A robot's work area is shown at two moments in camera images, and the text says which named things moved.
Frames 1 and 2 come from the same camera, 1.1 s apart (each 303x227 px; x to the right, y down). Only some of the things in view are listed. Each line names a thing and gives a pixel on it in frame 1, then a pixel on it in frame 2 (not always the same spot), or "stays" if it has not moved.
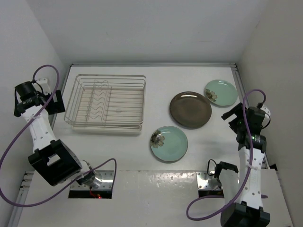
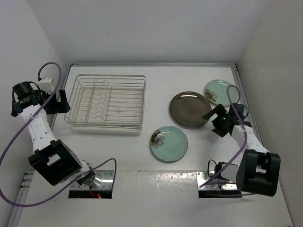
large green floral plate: x=168 y=143 stays
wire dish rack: x=107 y=103 stays
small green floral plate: x=221 y=92 stays
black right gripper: x=238 y=109 to x=218 y=130
